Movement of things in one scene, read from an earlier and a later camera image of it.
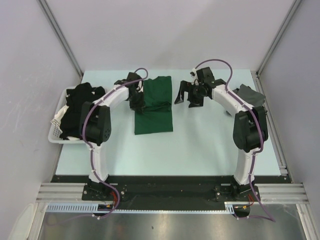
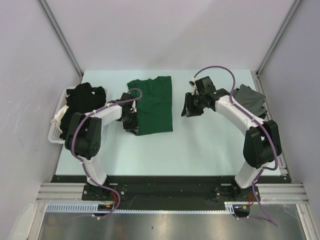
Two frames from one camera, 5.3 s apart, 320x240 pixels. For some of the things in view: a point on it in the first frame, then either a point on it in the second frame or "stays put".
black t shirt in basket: x=76 y=96 stays put
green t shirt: x=157 y=115 stays put
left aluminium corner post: x=45 y=6 stays put
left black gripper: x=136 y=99 -> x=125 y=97
